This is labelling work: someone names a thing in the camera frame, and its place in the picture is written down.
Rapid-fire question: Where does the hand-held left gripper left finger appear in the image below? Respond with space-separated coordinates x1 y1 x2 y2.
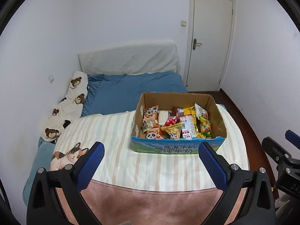
26 141 105 225

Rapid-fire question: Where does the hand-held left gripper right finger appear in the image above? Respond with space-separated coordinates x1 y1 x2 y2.
198 141 275 225

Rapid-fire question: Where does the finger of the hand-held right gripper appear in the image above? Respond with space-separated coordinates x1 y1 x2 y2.
285 130 300 149
261 136 300 169

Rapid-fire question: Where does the pile of mixed snacks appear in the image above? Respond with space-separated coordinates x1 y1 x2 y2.
142 103 212 140

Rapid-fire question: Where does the blue printed cardboard box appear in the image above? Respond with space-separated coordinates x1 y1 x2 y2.
131 92 228 155

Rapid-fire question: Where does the orange panda snack packet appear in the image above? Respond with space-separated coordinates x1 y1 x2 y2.
145 129 163 140

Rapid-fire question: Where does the striped cat print blanket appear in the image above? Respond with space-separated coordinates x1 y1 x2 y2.
49 103 249 225

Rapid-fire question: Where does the light blue cloth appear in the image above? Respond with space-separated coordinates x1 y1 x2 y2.
22 137 57 207

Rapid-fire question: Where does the white bear print pillow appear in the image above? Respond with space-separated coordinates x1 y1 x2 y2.
39 71 89 143

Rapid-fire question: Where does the white padded headboard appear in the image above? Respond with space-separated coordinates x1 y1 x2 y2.
78 43 181 75

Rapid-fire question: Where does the white door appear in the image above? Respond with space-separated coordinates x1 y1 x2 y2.
184 0 236 92

